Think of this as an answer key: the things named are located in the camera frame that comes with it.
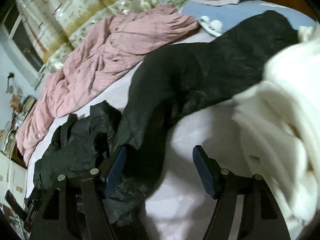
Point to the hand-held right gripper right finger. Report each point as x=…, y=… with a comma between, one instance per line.
x=203, y=172

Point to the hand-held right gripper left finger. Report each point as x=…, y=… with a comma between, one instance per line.
x=116, y=170

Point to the black puffer jacket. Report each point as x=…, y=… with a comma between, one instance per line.
x=200, y=67

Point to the white cabinet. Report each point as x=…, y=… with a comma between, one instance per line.
x=12, y=175

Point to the pink checked quilt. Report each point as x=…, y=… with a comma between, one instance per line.
x=100, y=62

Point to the cream white garment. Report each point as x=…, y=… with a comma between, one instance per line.
x=287, y=92

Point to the white framed window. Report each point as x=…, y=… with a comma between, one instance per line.
x=25, y=42

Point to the blue pillow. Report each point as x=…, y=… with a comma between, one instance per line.
x=237, y=12

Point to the tree print curtain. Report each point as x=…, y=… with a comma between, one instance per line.
x=62, y=10

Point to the green patterned cloth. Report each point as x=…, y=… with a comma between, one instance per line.
x=180, y=2

